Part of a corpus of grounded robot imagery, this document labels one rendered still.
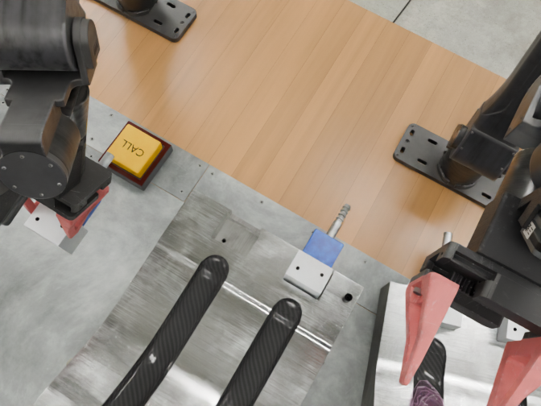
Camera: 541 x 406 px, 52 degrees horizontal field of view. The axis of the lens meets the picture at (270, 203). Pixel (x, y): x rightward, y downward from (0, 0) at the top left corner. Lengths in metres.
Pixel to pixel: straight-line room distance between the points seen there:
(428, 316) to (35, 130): 0.33
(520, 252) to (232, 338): 0.40
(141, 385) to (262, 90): 0.49
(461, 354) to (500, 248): 0.39
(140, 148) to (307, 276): 0.32
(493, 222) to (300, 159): 0.50
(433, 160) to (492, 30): 1.30
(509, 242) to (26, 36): 0.41
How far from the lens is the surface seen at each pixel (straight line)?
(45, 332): 0.84
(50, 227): 0.70
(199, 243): 0.73
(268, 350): 0.71
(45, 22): 0.51
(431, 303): 0.40
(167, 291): 0.72
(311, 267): 0.69
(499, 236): 0.41
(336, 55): 0.97
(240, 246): 0.75
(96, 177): 0.63
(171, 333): 0.72
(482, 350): 0.80
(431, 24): 2.10
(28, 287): 0.86
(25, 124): 0.50
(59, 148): 0.51
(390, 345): 0.76
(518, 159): 0.47
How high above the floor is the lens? 1.59
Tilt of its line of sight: 71 degrees down
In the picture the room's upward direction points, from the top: 9 degrees clockwise
